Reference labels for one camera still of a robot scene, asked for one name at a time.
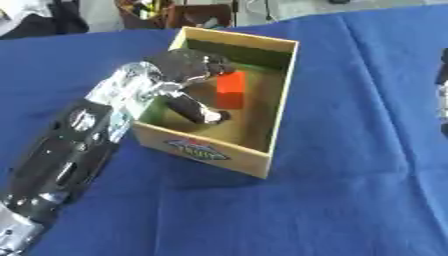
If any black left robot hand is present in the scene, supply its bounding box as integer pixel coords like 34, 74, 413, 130
141, 48, 238, 126

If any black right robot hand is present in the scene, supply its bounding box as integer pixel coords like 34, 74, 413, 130
434, 48, 448, 86

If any red rectangular block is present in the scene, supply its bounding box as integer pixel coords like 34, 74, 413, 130
215, 70, 247, 111

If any tan cardboard box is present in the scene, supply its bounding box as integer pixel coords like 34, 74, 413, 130
131, 26, 301, 180

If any brown bag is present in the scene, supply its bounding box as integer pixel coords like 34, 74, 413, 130
113, 0, 235, 30

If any person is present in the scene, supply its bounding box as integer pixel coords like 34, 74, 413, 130
0, 0, 91, 41

